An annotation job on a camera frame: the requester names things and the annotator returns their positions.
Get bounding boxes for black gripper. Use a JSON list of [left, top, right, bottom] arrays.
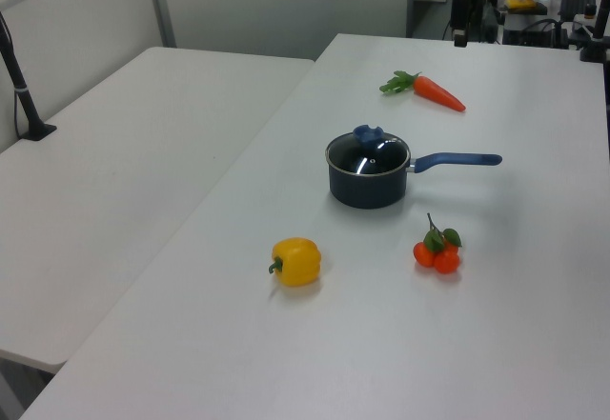
[[451, 0, 472, 49]]

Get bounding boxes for glass lid with blue knob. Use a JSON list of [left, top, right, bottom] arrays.
[[326, 124, 411, 178]]

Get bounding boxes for orange toy carrot, green leaves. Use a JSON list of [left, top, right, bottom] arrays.
[[379, 70, 466, 113]]

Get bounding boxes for black equipment box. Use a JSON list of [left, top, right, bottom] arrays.
[[502, 18, 573, 50]]

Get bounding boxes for black clamp stand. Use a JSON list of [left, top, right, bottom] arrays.
[[578, 0, 610, 64]]

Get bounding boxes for toy tangerine cluster with leaves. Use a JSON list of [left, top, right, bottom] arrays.
[[412, 212, 463, 276]]

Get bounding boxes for yellow toy bell pepper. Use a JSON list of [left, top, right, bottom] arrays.
[[267, 236, 322, 289]]

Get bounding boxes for dark blue saucepan, blue handle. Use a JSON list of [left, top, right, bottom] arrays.
[[326, 150, 503, 210]]

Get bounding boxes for grey partition frame post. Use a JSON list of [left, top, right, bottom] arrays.
[[144, 0, 178, 50]]

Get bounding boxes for black camera pole with base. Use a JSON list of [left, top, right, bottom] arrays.
[[0, 10, 58, 142]]

